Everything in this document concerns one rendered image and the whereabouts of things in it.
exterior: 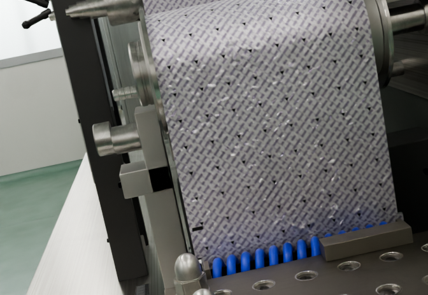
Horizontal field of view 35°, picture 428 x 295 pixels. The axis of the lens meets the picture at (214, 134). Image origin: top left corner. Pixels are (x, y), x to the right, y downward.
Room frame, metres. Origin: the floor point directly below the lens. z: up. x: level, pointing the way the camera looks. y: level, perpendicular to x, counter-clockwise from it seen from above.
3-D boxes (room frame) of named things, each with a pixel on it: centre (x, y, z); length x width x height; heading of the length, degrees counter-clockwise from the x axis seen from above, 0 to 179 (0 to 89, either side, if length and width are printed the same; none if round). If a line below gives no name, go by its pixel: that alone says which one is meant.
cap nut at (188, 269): (0.66, 0.05, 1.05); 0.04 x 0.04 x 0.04
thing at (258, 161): (0.74, -0.07, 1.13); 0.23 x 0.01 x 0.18; 93
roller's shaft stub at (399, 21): (0.81, -0.24, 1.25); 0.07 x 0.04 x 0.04; 93
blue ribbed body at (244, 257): (0.71, -0.07, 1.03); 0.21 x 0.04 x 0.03; 93
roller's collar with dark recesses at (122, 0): (1.04, 0.09, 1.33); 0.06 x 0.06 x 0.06; 3
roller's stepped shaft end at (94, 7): (1.03, 0.15, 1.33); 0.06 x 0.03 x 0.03; 93
